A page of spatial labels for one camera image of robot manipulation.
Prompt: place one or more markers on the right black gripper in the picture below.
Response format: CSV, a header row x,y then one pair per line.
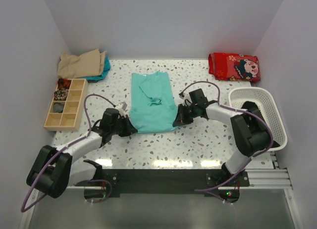
x,y
181,119

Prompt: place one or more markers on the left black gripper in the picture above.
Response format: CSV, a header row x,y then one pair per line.
x,y
129,128

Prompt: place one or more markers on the mint green t shirt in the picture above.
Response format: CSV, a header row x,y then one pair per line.
x,y
153,109

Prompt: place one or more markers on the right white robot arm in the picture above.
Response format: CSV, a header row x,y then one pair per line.
x,y
251,133

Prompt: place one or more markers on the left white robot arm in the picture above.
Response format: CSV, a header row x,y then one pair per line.
x,y
51,171

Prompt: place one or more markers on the wooden compartment tray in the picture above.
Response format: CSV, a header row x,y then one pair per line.
x,y
70,118

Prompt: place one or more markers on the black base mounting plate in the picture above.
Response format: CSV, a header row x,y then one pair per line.
x,y
163,181

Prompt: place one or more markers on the red cartoon print cloth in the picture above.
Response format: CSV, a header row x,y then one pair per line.
x,y
234,67

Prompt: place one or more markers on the teal folded t shirt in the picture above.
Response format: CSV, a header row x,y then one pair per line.
x,y
105,68

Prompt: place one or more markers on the grey scrunchie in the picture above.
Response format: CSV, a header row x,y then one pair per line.
x,y
58,107

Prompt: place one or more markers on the beige folded t shirt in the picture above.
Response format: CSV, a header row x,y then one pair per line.
x,y
89,64

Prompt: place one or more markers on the patterned brown scrunchie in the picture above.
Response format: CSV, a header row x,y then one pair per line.
x,y
60,95

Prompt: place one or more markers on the red black scrunchie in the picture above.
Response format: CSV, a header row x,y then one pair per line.
x,y
63,84

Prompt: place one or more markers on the white plastic laundry basket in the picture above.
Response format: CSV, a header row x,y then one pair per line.
x,y
266,104

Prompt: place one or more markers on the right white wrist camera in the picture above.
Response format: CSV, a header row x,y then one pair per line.
x,y
186,100

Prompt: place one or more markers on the aluminium frame rail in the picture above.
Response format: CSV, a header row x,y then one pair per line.
x,y
276,178

